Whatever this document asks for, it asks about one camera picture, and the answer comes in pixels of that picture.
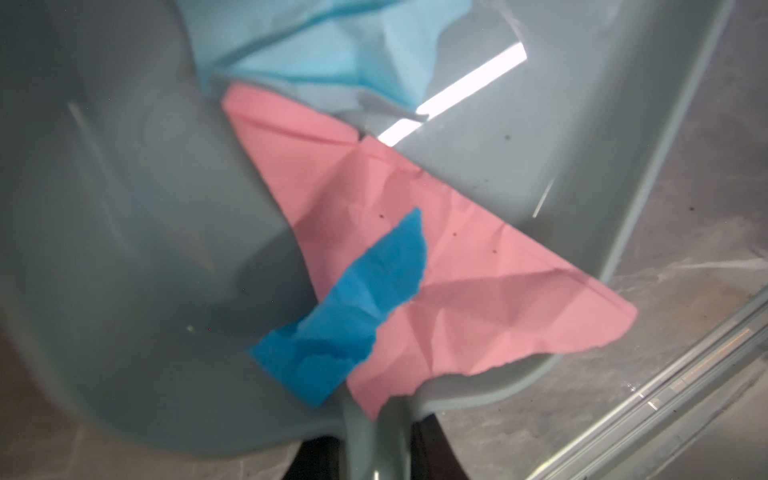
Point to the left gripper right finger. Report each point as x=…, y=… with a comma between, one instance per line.
x=432, y=457

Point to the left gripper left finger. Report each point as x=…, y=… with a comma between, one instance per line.
x=316, y=459

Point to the grey-blue dustpan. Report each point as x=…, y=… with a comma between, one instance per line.
x=138, y=248

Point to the small blue paper scrap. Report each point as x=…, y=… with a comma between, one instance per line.
x=313, y=356

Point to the pink paper scrap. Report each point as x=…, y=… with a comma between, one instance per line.
x=490, y=295

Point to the light blue paper scrap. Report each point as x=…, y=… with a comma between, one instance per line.
x=334, y=56

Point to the aluminium mounting rail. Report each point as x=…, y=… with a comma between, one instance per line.
x=590, y=454

